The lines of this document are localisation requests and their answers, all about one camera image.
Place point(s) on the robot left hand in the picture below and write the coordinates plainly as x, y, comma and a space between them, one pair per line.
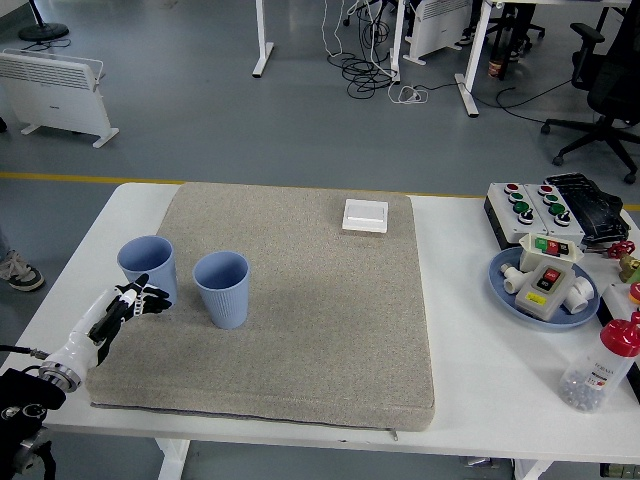
82, 340

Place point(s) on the blue ribbed cup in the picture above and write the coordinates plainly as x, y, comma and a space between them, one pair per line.
150, 260
225, 305

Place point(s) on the person's shoe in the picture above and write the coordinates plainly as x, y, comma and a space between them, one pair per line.
22, 275

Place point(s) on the person's leg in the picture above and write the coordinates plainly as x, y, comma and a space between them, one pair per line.
3, 240

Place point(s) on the white table leg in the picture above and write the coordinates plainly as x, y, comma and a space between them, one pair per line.
532, 471
172, 460

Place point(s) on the grey-brown mat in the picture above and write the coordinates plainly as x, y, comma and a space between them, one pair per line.
300, 325

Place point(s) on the white panel heater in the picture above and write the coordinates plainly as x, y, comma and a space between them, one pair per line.
435, 30
50, 95

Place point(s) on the black fan stand base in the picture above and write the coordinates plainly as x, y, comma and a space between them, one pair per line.
44, 32

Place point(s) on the white desk leg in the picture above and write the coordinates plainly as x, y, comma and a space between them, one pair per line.
262, 50
467, 95
397, 30

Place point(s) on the white pipe fitting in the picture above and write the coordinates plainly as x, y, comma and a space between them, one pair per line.
512, 285
580, 295

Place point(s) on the grey three-button control box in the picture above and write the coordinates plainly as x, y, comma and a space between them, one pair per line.
500, 210
542, 210

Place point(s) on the blue plate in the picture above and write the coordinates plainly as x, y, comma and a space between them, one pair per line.
550, 322

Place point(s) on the brown can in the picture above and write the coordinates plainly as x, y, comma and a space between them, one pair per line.
495, 69

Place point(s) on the clear bottle red cap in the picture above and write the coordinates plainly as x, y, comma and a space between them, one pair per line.
595, 380

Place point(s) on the white box red button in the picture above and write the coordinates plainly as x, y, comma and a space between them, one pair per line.
617, 300

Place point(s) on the black chair base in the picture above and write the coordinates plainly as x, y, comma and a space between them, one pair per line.
520, 25

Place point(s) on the black crate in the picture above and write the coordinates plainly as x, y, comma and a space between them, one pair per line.
620, 472

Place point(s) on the black office chair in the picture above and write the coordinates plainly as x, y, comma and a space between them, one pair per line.
610, 85

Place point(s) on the white wall switch plate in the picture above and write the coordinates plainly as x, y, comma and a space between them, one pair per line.
365, 215

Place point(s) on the beige red-black push-button switch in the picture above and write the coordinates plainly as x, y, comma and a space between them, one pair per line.
532, 300

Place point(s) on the beige green-red push-button switch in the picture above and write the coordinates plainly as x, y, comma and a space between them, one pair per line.
530, 257

